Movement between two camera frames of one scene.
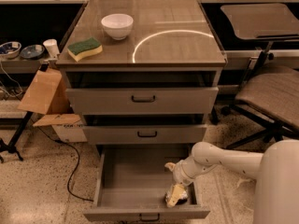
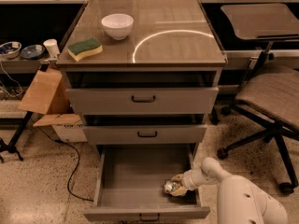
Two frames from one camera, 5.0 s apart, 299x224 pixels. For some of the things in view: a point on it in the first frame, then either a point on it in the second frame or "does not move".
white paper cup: [52, 47] does not move
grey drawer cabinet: [158, 85] does not move
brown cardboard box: [47, 94] does not move
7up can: [177, 195] -> [169, 187]
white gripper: [180, 174] -> [187, 180]
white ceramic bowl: [118, 25] does not move
